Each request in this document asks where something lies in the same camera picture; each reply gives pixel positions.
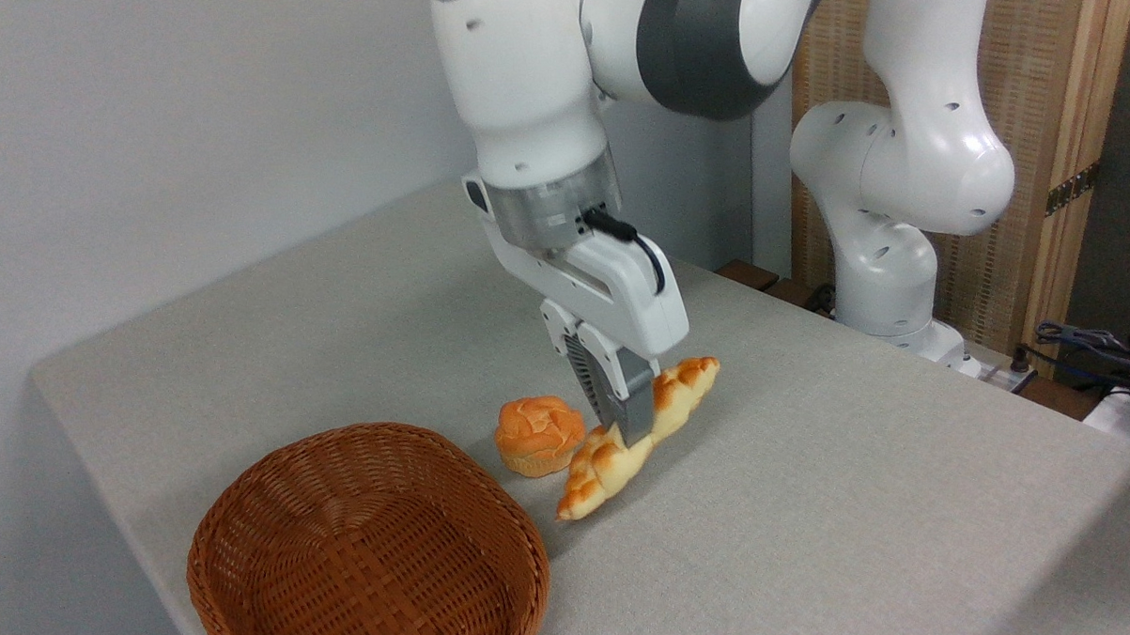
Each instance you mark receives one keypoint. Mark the round bread bun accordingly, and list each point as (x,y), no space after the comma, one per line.
(536,436)

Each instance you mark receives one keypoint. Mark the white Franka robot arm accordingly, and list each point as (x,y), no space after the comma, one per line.
(538,74)

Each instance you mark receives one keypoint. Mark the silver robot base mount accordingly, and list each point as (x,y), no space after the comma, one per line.
(999,370)

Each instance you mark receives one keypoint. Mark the long braided bread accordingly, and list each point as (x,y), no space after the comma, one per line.
(599,471)

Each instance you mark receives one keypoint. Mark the brown wicker basket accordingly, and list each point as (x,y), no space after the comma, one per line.
(348,551)

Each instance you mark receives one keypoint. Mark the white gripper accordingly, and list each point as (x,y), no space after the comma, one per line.
(630,301)

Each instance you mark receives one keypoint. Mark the metal screen hinge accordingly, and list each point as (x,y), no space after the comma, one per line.
(1073,188)

